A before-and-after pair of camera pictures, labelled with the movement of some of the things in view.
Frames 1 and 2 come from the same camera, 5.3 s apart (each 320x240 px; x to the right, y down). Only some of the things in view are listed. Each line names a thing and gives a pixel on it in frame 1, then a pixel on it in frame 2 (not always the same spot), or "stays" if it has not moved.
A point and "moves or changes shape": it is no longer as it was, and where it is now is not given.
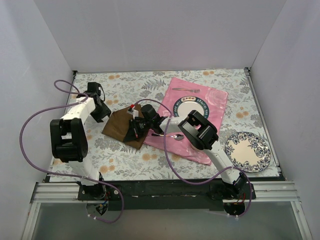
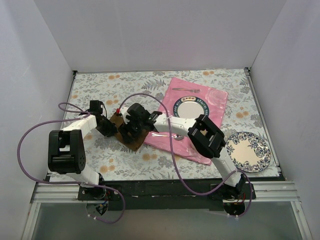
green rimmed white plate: (186, 105) stays
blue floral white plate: (247, 152) stays
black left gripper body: (101, 113) -> (108, 126)
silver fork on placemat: (192, 90) stays
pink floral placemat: (179, 142) stays
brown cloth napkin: (117, 124) moves or changes shape
